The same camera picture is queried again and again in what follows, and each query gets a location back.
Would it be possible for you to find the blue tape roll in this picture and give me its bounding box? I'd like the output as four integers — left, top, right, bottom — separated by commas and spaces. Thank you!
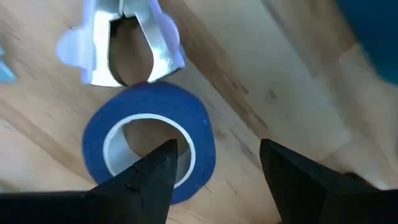
81, 81, 216, 205

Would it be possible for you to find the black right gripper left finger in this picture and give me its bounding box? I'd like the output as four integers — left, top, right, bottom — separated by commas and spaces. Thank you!
0, 139, 178, 224

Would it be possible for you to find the teal plastic bin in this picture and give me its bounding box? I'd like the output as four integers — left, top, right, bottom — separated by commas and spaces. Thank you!
334, 0, 398, 85

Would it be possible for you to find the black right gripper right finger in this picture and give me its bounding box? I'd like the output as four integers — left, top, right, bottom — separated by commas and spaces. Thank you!
259, 139, 398, 224

